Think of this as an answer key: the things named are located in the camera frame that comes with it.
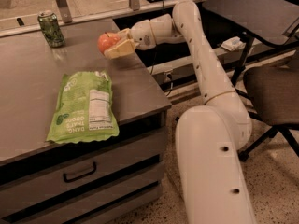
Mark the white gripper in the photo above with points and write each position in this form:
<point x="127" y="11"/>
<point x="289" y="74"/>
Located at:
<point x="141" y="34"/>

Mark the red apple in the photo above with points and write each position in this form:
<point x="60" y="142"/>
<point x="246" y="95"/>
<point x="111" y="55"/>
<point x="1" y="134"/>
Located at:
<point x="107" y="40"/>

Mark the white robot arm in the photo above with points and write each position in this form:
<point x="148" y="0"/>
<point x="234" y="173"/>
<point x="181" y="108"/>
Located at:
<point x="209" y="135"/>

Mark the green rice chip bag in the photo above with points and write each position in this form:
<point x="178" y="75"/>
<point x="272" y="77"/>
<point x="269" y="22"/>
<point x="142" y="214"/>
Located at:
<point x="83" y="111"/>

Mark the green soda can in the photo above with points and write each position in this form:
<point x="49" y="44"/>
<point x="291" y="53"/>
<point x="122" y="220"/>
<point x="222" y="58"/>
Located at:
<point x="50" y="29"/>

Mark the small white box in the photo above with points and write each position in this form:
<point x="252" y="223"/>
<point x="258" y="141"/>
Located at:
<point x="233" y="43"/>

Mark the black laptop stand table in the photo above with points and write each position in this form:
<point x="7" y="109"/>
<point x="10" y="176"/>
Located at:
<point x="273" y="22"/>

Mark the grey drawer cabinet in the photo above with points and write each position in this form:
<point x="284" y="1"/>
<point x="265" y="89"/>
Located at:
<point x="130" y="166"/>

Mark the dark office chair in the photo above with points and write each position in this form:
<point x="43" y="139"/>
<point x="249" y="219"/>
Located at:
<point x="274" y="94"/>

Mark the black drawer handle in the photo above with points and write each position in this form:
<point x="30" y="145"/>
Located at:
<point x="69" y="178"/>

